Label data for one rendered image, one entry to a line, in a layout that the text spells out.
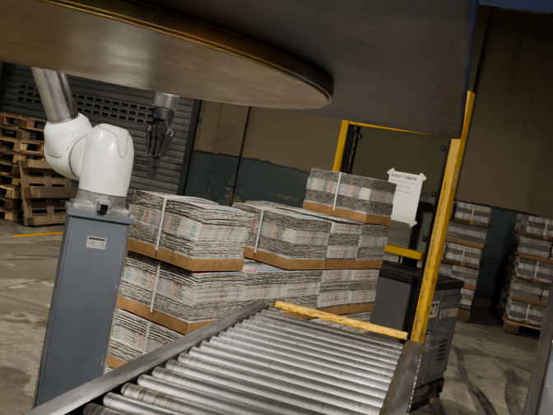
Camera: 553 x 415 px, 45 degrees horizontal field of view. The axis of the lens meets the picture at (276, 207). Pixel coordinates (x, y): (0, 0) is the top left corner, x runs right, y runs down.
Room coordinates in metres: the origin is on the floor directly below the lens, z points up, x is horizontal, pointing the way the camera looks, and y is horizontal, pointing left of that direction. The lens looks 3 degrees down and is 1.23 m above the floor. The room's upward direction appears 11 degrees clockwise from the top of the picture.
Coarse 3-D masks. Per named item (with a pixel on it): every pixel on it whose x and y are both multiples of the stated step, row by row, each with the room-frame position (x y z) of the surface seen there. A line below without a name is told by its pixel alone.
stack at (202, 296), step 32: (128, 256) 2.55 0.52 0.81; (128, 288) 2.53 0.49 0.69; (160, 288) 2.44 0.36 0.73; (192, 288) 2.35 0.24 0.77; (224, 288) 2.47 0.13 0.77; (256, 288) 2.66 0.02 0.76; (288, 288) 2.85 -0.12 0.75; (320, 288) 3.07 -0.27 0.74; (128, 320) 2.52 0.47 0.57; (192, 320) 2.37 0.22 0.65; (320, 320) 3.10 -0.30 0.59; (128, 352) 2.49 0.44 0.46
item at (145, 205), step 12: (132, 192) 2.54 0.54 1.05; (144, 192) 2.50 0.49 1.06; (156, 192) 2.63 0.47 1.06; (132, 204) 2.53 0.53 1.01; (144, 204) 2.50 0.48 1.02; (156, 204) 2.46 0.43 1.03; (132, 216) 2.52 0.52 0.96; (144, 216) 2.49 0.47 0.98; (156, 216) 2.45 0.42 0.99; (132, 228) 2.51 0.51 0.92; (144, 228) 2.47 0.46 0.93; (144, 240) 2.47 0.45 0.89
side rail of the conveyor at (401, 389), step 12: (408, 348) 1.94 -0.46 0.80; (420, 348) 1.97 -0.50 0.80; (408, 360) 1.80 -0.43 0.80; (420, 360) 1.90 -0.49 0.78; (396, 372) 1.65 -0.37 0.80; (408, 372) 1.67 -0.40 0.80; (396, 384) 1.55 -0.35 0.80; (408, 384) 1.57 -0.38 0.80; (396, 396) 1.45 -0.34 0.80; (408, 396) 1.47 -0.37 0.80; (384, 408) 1.35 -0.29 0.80; (396, 408) 1.36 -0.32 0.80; (408, 408) 1.46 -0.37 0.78
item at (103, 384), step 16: (256, 304) 2.15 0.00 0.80; (224, 320) 1.84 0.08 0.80; (240, 320) 1.88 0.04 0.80; (192, 336) 1.61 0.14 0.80; (208, 336) 1.64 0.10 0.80; (160, 352) 1.43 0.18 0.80; (176, 352) 1.45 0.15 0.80; (128, 368) 1.29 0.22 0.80; (144, 368) 1.31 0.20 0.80; (96, 384) 1.17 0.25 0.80; (112, 384) 1.19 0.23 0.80; (64, 400) 1.07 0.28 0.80; (80, 400) 1.09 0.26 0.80; (96, 400) 1.12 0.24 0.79
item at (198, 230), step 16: (176, 208) 2.40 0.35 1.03; (192, 208) 2.36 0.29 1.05; (208, 208) 2.34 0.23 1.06; (224, 208) 2.45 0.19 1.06; (176, 224) 2.39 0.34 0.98; (192, 224) 2.34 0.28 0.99; (208, 224) 2.36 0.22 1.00; (224, 224) 2.42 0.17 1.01; (240, 224) 2.49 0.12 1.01; (176, 240) 2.37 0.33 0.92; (192, 240) 2.33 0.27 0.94; (208, 240) 2.37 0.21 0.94; (224, 240) 2.44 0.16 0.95; (240, 240) 2.52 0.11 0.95; (192, 256) 2.33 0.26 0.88; (208, 256) 2.38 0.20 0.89; (224, 256) 2.45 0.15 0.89; (240, 256) 2.54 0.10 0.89
